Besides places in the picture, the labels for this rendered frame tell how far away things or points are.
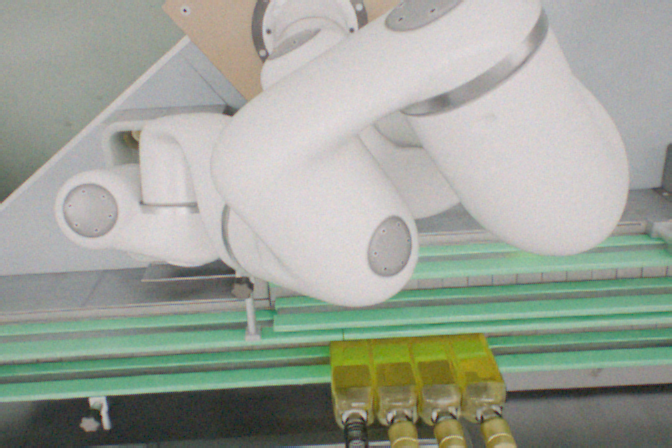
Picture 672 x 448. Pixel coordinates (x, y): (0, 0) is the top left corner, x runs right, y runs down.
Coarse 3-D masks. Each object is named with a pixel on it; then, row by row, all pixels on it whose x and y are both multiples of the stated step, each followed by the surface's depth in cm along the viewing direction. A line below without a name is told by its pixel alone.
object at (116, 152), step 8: (112, 128) 90; (120, 128) 90; (128, 128) 90; (136, 128) 90; (104, 136) 91; (112, 136) 92; (120, 136) 95; (104, 144) 91; (112, 144) 92; (120, 144) 95; (104, 152) 92; (112, 152) 92; (120, 152) 95; (128, 152) 98; (136, 152) 99; (112, 160) 92; (120, 160) 95; (128, 160) 98; (136, 160) 100; (136, 256) 99; (144, 256) 99
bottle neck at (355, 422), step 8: (344, 416) 81; (352, 416) 80; (360, 416) 80; (344, 424) 80; (352, 424) 79; (360, 424) 79; (344, 432) 79; (352, 432) 77; (360, 432) 77; (344, 440) 78; (352, 440) 77; (360, 440) 77; (368, 440) 78
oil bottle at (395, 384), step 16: (384, 352) 90; (400, 352) 89; (384, 368) 86; (400, 368) 86; (384, 384) 83; (400, 384) 83; (416, 384) 83; (384, 400) 82; (400, 400) 81; (416, 400) 82; (384, 416) 82; (416, 416) 82
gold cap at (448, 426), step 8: (440, 424) 78; (448, 424) 78; (456, 424) 78; (440, 432) 78; (448, 432) 77; (456, 432) 77; (440, 440) 77; (448, 440) 76; (456, 440) 76; (464, 440) 76
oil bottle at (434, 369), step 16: (416, 336) 93; (432, 336) 93; (416, 352) 89; (432, 352) 89; (448, 352) 89; (416, 368) 87; (432, 368) 86; (448, 368) 86; (432, 384) 83; (448, 384) 83; (432, 400) 81; (448, 400) 81; (432, 416) 82
